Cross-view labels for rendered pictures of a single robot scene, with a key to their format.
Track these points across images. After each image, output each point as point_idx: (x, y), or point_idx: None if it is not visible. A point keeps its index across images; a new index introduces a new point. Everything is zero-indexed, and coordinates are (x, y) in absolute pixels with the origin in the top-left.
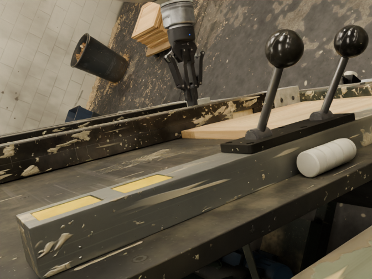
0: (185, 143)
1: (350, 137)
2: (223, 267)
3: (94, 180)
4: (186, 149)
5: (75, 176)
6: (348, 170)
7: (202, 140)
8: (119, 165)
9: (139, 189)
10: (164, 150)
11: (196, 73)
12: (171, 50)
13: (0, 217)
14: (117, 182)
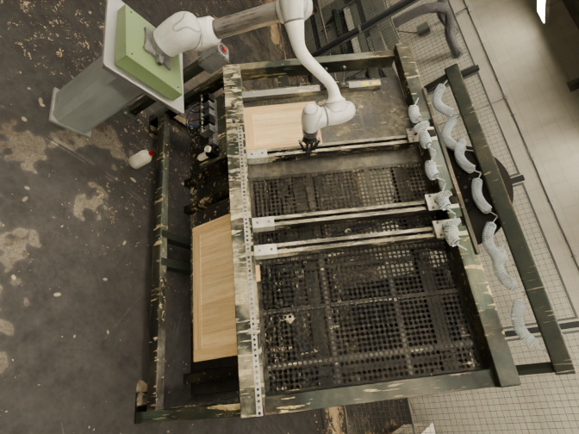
0: (328, 137)
1: None
2: (280, 238)
3: (364, 119)
4: (334, 127)
5: (368, 128)
6: None
7: (323, 133)
8: (355, 128)
9: (366, 81)
10: (338, 133)
11: (303, 146)
12: (316, 138)
13: (384, 109)
14: (361, 111)
